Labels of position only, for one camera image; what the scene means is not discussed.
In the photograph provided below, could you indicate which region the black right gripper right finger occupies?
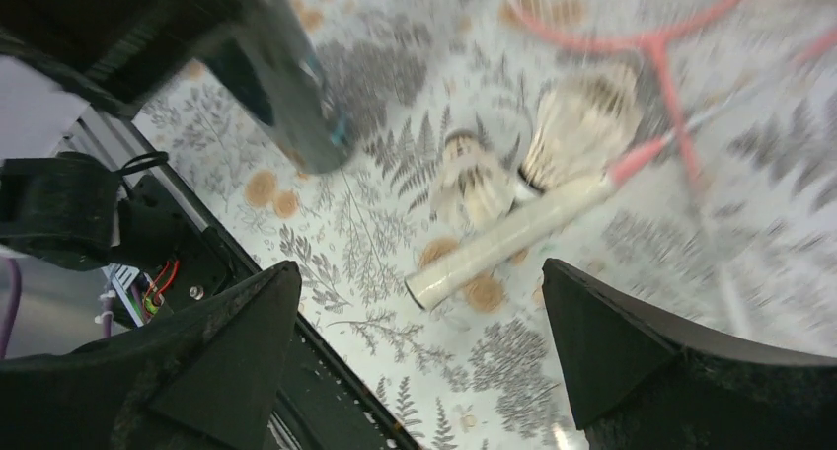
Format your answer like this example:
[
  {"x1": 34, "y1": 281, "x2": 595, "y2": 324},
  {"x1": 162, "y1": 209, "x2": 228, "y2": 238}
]
[{"x1": 542, "y1": 259, "x2": 836, "y2": 449}]

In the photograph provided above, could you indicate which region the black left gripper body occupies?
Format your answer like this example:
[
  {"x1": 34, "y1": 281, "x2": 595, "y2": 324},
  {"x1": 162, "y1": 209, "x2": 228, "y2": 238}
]
[{"x1": 1, "y1": 0, "x2": 256, "y2": 117}]

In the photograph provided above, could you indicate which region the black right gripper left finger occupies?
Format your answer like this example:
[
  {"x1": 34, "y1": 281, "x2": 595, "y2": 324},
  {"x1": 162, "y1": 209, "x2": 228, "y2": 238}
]
[{"x1": 1, "y1": 262, "x2": 301, "y2": 449}]

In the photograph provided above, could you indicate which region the white shuttlecock pair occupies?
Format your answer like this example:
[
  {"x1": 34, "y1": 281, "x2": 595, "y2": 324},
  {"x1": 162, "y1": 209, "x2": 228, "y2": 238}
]
[{"x1": 518, "y1": 62, "x2": 644, "y2": 191}]

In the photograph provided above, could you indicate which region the black shuttlecock tube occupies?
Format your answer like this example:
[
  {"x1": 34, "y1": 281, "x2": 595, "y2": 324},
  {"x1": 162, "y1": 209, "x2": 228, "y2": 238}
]
[{"x1": 202, "y1": 0, "x2": 353, "y2": 175}]

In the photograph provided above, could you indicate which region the pink badminton racket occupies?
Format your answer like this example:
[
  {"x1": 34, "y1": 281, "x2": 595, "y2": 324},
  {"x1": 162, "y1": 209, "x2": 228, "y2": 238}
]
[
  {"x1": 405, "y1": 0, "x2": 740, "y2": 311},
  {"x1": 687, "y1": 30, "x2": 836, "y2": 348}
]

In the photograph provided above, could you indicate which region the floral fern tablecloth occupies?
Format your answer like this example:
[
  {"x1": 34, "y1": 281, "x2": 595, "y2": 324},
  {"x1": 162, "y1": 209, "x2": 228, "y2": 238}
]
[{"x1": 135, "y1": 0, "x2": 836, "y2": 449}]

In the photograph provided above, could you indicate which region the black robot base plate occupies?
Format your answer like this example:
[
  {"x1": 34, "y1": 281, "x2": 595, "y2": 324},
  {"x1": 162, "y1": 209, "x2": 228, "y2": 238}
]
[{"x1": 65, "y1": 108, "x2": 419, "y2": 449}]

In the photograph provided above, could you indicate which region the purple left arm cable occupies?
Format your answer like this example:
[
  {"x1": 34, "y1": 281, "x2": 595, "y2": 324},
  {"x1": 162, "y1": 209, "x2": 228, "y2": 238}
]
[{"x1": 0, "y1": 257, "x2": 24, "y2": 360}]

